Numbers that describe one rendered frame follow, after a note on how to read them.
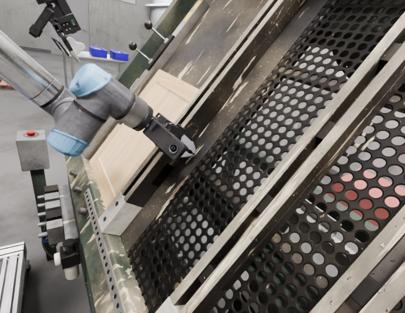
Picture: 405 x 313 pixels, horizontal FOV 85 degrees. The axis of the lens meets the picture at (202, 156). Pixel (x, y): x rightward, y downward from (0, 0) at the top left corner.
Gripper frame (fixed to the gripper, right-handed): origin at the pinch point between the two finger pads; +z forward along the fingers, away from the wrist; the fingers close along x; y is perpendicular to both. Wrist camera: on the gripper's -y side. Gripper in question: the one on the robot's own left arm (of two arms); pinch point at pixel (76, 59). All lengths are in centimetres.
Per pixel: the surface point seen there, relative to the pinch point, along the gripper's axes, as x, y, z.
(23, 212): 76, -101, 100
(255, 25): -44, 53, 2
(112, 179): -27.6, -10.5, 39.7
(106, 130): 2.2, -4.6, 32.9
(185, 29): 5, 50, 5
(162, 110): -23.8, 19.8, 23.5
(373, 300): -105, 21, 21
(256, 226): -87, 16, 23
